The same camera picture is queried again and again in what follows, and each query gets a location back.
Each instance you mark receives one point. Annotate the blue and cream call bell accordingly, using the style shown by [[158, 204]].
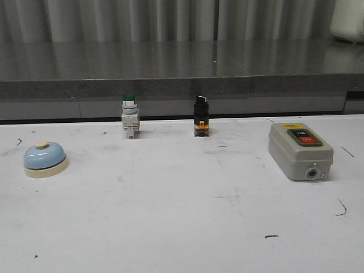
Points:
[[44, 159]]

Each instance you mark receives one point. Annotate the grey stone counter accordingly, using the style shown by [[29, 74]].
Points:
[[86, 80]]

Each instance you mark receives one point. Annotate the white container on counter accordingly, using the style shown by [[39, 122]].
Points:
[[347, 21]]

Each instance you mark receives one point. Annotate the black selector switch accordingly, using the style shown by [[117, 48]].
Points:
[[201, 117]]

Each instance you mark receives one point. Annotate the green push button switch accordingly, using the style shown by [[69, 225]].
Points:
[[130, 115]]

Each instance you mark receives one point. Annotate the grey on off switch box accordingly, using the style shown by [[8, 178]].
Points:
[[301, 153]]

